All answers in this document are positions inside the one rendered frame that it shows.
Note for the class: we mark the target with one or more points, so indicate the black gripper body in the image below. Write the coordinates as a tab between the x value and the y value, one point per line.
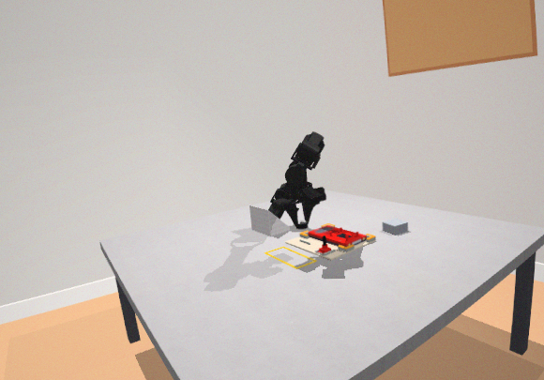
284	204

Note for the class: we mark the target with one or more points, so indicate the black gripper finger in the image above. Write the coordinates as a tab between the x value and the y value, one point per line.
293	215
307	211

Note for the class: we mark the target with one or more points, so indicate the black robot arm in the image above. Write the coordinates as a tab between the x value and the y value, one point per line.
307	153

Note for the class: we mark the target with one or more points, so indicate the black wheel with grey hub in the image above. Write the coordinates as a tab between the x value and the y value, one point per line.
302	225

